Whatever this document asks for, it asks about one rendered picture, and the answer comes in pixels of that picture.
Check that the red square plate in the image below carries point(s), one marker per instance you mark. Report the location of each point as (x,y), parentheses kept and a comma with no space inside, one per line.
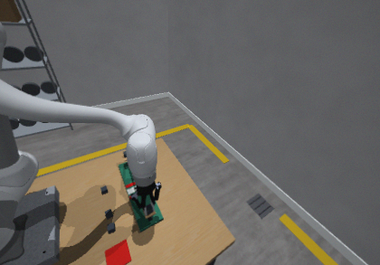
(118,254)

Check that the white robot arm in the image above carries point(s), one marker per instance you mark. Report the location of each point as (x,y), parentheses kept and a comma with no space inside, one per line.
(18,170)

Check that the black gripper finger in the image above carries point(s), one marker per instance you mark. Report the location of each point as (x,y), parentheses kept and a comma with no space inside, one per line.
(156,195)
(134,198)

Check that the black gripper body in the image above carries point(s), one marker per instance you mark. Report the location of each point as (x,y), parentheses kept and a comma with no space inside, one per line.
(145,190)

